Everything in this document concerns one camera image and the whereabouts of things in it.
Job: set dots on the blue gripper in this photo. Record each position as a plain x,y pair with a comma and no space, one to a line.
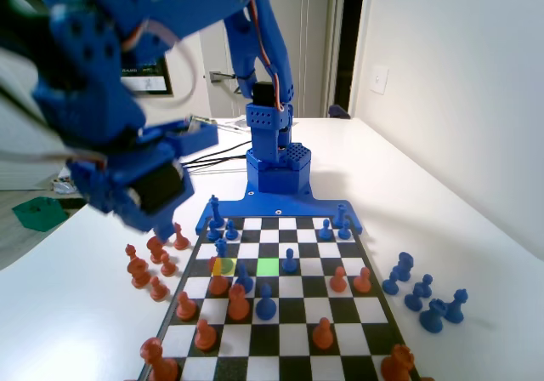
158,190

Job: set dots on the red pawn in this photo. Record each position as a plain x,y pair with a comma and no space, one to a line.
158,291
205,338
323,336
167,267
338,283
185,311
362,283

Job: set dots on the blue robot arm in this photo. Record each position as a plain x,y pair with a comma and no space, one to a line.
272,58

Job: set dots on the tall blue chess piece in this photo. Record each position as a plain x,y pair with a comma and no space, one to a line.
340,217
217,215

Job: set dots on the red bishop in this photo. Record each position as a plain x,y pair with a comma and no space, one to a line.
131,253
181,241

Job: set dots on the red queen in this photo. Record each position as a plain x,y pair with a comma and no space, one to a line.
139,276

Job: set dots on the blue bishop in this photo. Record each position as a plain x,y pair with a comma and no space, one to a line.
244,281

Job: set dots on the pile of papers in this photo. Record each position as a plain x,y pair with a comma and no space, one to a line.
64,185

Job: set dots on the green plastic box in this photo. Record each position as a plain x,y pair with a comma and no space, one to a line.
40,215

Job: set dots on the large blue pawn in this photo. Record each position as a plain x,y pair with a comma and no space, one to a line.
265,306

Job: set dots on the black and white chessboard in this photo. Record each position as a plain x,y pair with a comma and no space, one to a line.
297,296

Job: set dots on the framed New Zealand map poster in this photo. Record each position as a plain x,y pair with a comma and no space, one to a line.
149,81

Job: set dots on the white arched panel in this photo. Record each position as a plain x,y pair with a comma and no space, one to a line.
17,172

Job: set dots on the blue object in doorway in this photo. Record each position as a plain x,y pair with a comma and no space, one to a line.
339,112

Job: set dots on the white door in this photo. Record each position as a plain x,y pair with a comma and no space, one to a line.
310,36

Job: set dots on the blue knight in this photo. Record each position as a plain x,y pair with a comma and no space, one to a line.
404,266

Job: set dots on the blue rook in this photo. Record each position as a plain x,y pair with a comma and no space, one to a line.
432,319

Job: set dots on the blue king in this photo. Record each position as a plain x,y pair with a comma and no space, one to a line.
455,308

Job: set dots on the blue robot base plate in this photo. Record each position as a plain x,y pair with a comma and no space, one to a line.
263,208

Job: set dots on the white light switch plate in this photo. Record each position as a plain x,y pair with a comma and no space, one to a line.
378,79

